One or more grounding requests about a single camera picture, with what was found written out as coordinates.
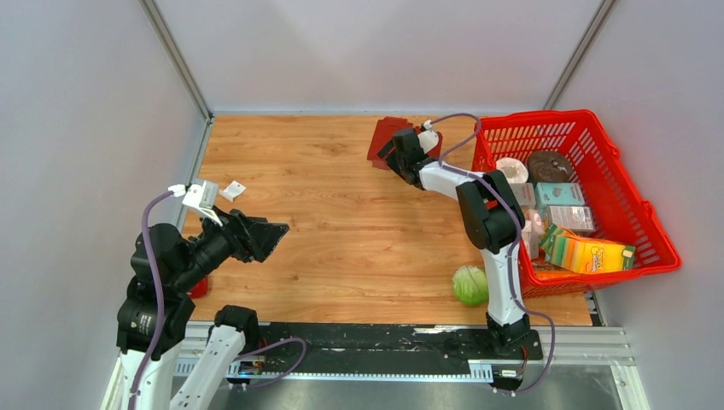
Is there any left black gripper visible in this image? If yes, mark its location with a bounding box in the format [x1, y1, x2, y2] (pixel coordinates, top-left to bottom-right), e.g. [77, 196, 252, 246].
[172, 202, 289, 290]

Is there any red paper box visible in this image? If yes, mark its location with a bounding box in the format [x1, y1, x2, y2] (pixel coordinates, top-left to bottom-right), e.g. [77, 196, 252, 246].
[367, 116, 443, 176]

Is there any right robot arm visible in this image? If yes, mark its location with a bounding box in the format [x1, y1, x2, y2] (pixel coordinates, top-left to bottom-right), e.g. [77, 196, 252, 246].
[377, 128, 530, 358]

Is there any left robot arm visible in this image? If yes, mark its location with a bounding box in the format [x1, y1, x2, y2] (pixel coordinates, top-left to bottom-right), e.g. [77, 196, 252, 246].
[116, 208, 289, 409]

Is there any grey small box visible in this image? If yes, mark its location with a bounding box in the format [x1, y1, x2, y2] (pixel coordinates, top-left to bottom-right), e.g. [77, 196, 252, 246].
[511, 183, 536, 208]

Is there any teal carton box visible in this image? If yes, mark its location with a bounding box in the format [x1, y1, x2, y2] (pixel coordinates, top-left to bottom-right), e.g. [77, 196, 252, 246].
[534, 182, 586, 210]

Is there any pink white carton box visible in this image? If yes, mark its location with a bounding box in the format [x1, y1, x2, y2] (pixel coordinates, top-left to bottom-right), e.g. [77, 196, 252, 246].
[546, 205, 595, 234]

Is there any red round object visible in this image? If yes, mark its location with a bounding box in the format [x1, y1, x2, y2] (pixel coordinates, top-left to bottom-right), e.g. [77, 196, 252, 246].
[188, 278, 210, 299]

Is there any white tissue roll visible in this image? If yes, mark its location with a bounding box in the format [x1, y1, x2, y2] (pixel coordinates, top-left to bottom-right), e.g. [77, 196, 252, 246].
[495, 157, 529, 184]

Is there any green cabbage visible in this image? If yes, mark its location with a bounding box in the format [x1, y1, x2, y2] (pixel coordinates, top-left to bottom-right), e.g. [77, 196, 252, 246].
[452, 266, 489, 307]

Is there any brown round package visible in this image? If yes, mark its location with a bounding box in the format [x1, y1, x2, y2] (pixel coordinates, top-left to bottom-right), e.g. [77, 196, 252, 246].
[526, 151, 574, 183]

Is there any pink white packet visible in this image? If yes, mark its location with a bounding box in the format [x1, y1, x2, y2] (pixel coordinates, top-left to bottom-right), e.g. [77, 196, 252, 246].
[522, 209, 546, 260]

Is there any red plastic shopping basket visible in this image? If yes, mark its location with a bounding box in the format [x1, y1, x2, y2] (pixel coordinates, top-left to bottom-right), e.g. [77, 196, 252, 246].
[472, 109, 682, 298]

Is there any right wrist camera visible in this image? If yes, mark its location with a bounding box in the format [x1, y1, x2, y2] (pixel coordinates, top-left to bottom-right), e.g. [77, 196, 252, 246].
[417, 120, 441, 155]

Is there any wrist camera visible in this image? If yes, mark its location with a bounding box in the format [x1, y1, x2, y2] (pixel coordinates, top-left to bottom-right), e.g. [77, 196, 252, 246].
[417, 120, 441, 155]
[182, 179, 219, 210]

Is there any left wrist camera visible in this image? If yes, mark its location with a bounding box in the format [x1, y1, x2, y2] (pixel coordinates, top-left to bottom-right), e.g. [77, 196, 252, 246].
[182, 179, 219, 210]

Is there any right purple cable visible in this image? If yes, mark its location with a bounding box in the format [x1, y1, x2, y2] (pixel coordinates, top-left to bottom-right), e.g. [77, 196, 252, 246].
[423, 113, 557, 396]

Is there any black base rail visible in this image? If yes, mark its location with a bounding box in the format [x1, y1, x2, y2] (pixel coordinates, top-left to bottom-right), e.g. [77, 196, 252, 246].
[230, 322, 546, 390]

